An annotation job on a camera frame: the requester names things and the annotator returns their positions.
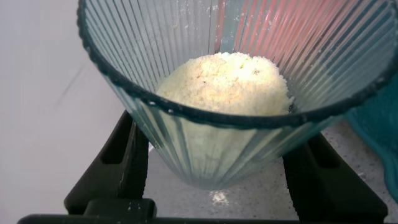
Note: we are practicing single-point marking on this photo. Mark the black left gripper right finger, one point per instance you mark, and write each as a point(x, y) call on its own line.
point(326, 193)

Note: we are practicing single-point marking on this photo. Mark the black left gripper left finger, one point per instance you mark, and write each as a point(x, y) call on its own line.
point(109, 177)

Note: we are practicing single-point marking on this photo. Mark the clear ribbed plastic cup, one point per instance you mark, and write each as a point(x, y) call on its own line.
point(140, 62)

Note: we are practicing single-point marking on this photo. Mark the white powder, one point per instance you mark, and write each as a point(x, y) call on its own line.
point(227, 84)

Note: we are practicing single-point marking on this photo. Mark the teal square plastic tray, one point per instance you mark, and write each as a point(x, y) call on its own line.
point(379, 124)

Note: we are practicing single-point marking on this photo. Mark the spilled powder spot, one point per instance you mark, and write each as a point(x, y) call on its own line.
point(219, 197)

